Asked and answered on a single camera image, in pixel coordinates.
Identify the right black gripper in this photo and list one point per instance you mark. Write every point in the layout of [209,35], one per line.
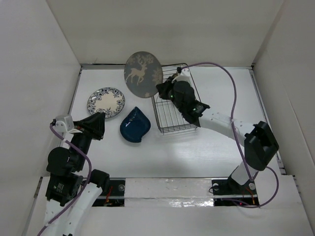
[163,88]

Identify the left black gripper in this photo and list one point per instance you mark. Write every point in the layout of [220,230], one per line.
[94,123]

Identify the blue floral white plate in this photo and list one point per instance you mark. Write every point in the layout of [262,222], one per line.
[110,101]

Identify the grey deer round plate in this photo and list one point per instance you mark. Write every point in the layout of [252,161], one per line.
[142,73]

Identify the dark blue leaf dish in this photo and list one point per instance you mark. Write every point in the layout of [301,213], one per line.
[135,126]

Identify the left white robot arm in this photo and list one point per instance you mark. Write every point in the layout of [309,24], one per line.
[73,185]

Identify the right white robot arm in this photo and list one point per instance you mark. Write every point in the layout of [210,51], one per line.
[256,142]

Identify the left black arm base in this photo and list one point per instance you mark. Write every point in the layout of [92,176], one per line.
[114,196]

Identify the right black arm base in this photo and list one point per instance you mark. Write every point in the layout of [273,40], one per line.
[226,192]

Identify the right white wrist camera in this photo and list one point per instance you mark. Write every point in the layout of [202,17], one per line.
[183,74]

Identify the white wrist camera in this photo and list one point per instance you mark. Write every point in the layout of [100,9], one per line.
[64,123]
[183,74]

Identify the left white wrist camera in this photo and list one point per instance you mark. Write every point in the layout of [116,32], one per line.
[64,123]

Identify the grey wire dish rack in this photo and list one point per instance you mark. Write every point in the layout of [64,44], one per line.
[168,118]

